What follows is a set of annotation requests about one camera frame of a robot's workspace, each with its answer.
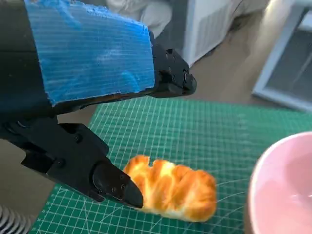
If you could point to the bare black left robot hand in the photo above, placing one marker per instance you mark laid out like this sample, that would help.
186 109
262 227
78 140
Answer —
92 53

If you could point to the long toy bread loaf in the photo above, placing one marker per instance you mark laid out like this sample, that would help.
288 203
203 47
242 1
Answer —
175 190

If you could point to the pink bowl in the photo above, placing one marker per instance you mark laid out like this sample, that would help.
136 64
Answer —
280 190

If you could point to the small white mesh cabinet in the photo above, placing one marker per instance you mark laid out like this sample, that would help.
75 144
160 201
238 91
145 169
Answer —
202 29

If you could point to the green cutting mat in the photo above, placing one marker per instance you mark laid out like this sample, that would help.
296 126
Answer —
182 129

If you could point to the person in striped clothing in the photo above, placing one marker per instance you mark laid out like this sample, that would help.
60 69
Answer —
12 219

